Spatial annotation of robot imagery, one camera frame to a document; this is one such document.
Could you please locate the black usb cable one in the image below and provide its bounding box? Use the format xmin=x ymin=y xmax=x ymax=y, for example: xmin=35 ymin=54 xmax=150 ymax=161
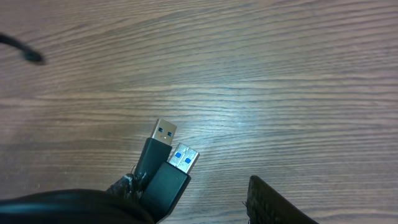
xmin=0 ymin=142 xmax=201 ymax=224

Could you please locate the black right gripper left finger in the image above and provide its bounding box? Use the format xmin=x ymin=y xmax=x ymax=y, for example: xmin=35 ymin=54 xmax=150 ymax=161
xmin=107 ymin=173 xmax=146 ymax=199

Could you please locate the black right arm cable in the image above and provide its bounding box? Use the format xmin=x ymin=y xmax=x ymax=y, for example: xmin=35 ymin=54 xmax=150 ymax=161
xmin=0 ymin=32 xmax=46 ymax=65

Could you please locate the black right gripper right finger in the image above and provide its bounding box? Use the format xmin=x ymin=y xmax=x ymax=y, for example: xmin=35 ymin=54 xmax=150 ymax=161
xmin=244 ymin=175 xmax=318 ymax=224

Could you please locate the black usb cable two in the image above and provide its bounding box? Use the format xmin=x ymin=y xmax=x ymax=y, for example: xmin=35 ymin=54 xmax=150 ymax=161
xmin=133 ymin=118 xmax=178 ymax=187

